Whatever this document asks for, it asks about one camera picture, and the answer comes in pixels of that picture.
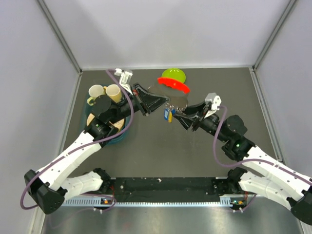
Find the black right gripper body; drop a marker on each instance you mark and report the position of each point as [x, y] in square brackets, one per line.
[210, 124]

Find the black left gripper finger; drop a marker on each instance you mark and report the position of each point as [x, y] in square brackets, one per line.
[144, 94]
[152, 103]

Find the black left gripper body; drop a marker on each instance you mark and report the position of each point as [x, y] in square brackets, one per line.
[136, 99]

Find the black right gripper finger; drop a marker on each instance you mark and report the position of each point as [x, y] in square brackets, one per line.
[188, 121]
[193, 109]

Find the blue key tag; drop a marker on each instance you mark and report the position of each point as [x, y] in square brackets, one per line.
[166, 111]

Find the red-handled metal key holder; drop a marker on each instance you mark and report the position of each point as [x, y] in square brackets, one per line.
[175, 90]

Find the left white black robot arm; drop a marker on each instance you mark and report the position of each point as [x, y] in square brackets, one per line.
[51, 185]

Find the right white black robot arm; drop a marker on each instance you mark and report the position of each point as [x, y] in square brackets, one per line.
[257, 172]

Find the patterned wooden plate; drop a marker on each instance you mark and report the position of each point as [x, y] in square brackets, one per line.
[119, 124]

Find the mustard yellow mug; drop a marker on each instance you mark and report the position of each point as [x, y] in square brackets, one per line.
[113, 92]

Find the pale green mug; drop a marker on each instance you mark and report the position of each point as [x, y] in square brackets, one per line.
[94, 92]

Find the lime green plate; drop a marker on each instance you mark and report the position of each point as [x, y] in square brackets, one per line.
[174, 73]

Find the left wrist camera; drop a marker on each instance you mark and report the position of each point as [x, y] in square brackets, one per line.
[124, 78]

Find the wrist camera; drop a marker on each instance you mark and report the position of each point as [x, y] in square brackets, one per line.
[212, 103]
[124, 78]

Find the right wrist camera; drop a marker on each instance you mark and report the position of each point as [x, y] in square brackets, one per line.
[212, 103]

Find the grey slotted cable duct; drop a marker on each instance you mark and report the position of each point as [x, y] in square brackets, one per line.
[103, 202]

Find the aluminium frame rail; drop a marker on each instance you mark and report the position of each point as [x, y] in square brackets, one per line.
[97, 184]

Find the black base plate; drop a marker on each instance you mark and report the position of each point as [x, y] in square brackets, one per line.
[209, 185]

